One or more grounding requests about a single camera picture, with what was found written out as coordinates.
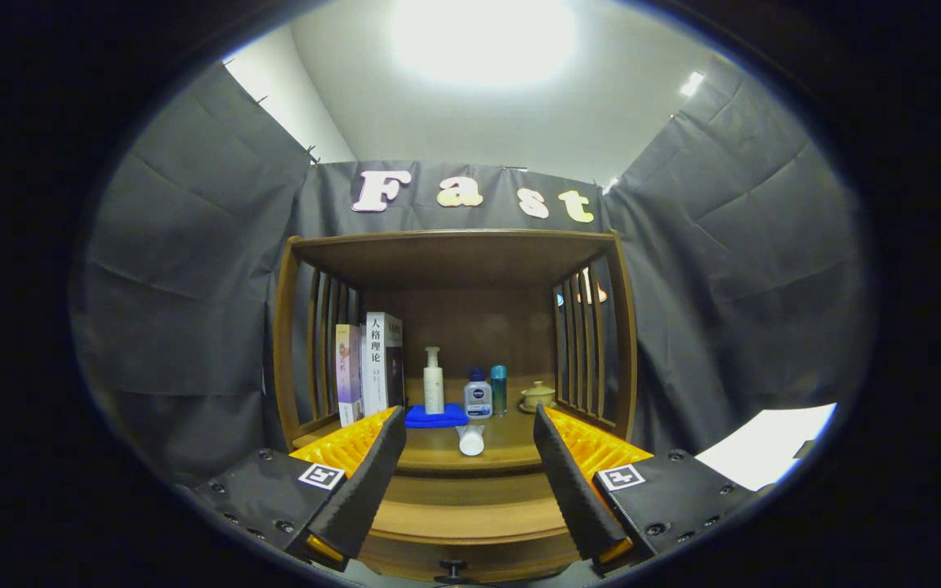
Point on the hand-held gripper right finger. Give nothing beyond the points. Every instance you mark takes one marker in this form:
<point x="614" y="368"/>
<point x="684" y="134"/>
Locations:
<point x="573" y="482"/>

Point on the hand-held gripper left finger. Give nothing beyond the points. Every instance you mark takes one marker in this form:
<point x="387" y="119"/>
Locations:
<point x="372" y="474"/>

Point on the white tube bottle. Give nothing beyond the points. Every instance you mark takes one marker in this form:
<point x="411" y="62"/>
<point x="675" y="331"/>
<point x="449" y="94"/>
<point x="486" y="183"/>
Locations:
<point x="470" y="441"/>

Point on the wooden drawer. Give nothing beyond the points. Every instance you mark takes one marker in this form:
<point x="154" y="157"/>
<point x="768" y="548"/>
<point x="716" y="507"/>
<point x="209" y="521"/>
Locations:
<point x="470" y="523"/>

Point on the black drawer knob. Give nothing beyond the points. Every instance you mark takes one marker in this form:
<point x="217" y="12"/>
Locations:
<point x="452" y="569"/>

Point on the wooden countertop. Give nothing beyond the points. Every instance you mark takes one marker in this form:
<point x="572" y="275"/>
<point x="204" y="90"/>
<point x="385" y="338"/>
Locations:
<point x="434" y="449"/>

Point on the brown wooden cabinet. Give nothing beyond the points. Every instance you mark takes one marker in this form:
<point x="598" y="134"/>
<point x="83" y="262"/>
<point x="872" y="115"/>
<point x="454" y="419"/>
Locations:
<point x="454" y="257"/>

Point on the blue folded cloth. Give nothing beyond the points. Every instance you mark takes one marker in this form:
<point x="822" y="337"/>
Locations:
<point x="434" y="419"/>

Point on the beige lidded tea cup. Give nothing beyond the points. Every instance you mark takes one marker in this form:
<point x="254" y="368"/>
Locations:
<point x="537" y="398"/>

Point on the purple book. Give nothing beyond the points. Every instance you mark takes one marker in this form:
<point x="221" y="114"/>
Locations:
<point x="348" y="376"/>

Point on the white pump bottle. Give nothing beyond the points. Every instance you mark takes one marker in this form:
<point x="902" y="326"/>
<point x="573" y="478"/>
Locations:
<point x="434" y="388"/>

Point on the white and black book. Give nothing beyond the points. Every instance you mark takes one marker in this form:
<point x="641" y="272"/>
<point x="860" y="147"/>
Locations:
<point x="376" y="367"/>

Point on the teal slim bottle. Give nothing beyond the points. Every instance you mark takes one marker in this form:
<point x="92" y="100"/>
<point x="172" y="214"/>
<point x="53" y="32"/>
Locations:
<point x="499" y="392"/>

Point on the white bottle with blue cap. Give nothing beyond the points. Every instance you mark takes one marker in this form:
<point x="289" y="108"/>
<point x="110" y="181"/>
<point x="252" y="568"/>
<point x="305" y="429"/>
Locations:
<point x="478" y="400"/>

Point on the white table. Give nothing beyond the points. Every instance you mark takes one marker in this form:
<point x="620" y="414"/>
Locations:
<point x="764" y="449"/>

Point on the black backdrop cloth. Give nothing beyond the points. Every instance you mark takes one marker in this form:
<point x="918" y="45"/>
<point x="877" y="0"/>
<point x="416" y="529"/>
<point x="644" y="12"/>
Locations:
<point x="193" y="245"/>

